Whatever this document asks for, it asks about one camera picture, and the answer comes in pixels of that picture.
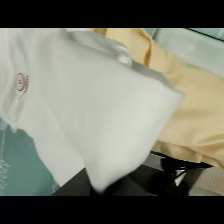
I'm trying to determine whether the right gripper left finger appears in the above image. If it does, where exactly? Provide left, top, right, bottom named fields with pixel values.
left=53, top=167, right=98, bottom=197

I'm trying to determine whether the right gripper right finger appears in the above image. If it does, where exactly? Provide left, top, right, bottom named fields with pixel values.
left=102, top=164, right=172, bottom=197

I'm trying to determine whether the white shirt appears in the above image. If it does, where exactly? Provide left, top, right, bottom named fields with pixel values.
left=0, top=28, right=185, bottom=195

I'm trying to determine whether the beige garment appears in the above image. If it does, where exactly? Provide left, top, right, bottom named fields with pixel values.
left=89, top=28, right=224, bottom=170

